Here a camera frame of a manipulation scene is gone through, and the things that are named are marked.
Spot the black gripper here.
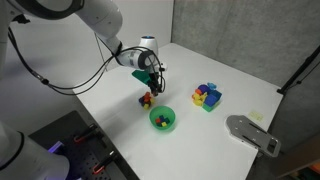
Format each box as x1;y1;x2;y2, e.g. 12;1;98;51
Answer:
147;63;166;95

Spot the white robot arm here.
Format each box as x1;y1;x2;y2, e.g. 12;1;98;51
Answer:
0;0;166;95

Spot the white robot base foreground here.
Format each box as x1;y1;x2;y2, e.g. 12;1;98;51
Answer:
0;122;70;180

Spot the orange block left of pile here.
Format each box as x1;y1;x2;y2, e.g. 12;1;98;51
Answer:
144;92;151;100

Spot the red-orange pile block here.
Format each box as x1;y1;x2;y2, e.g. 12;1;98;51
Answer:
143;97;151;103

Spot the dark blue pile block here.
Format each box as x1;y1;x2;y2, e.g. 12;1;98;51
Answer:
139;97;144;103

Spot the yellow block bottom of pile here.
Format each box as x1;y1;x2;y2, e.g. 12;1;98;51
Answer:
143;104;150;110

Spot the green plastic bowl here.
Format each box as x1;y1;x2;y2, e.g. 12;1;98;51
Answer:
149;106;176;131

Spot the dark blue block in bowl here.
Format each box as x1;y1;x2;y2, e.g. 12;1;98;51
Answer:
159;116;170;124

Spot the large green block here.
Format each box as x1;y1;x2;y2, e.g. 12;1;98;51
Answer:
202;100;221;112

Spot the orange toy piece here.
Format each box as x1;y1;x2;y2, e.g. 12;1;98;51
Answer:
195;89;203;95

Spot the purple toy piece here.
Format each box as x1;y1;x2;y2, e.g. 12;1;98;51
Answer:
198;84;210;93

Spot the light blue toy piece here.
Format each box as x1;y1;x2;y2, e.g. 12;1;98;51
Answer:
207;82;217;90

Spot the large blue cube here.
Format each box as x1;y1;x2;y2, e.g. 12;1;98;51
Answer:
204;94;218;107

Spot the red black clamp upper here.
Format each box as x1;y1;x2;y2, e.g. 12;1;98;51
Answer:
73;124;97;143

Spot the red black clamp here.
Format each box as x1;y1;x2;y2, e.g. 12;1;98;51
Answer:
73;124;97;143
92;151;116;174

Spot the grey metal mounting plate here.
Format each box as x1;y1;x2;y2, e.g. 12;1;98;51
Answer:
225;115;281;157

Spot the black perforated base board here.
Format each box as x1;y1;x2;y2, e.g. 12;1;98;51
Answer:
30;111;139;180

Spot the red black clamp lower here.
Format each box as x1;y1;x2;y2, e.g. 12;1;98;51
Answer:
92;151;116;174

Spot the yellow sticky note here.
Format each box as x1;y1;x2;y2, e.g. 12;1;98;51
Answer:
249;111;263;121

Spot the black tripod stand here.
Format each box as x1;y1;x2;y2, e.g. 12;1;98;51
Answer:
277;45;320;95

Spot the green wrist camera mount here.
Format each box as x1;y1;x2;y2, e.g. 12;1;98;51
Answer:
132;70;151;84

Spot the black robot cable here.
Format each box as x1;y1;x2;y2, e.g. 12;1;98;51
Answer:
7;26;165;97

